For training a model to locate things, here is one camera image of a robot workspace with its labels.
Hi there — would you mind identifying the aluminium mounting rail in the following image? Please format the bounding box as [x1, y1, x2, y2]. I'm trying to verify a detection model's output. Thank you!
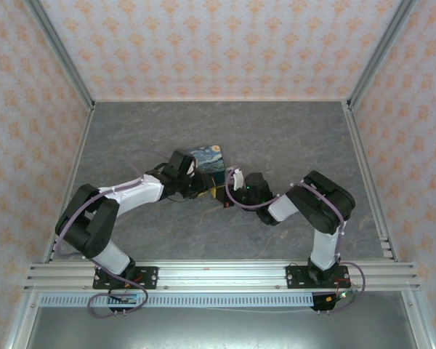
[23, 260, 422, 292]

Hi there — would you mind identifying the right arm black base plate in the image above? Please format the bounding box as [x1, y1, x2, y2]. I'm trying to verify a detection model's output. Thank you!
[285, 264, 350, 291]

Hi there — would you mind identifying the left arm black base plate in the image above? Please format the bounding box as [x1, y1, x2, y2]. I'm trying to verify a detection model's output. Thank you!
[92, 265, 160, 291]

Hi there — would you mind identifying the aluminium frame leg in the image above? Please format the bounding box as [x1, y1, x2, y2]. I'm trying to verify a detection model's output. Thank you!
[401, 290, 435, 349]
[5, 290, 41, 349]

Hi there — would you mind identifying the aluminium frame post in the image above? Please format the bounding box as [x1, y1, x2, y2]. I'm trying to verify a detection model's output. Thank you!
[23, 0, 97, 112]
[347, 0, 418, 112]

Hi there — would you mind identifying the starry night painted tin box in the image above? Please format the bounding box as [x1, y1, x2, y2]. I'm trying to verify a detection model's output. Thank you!
[186, 144, 229, 180]

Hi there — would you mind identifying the white slotted cable duct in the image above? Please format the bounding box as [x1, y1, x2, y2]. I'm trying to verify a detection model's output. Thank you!
[39, 293, 317, 307]

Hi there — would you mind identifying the metal sheet panel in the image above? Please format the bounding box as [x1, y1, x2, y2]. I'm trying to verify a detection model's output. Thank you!
[7, 305, 432, 349]

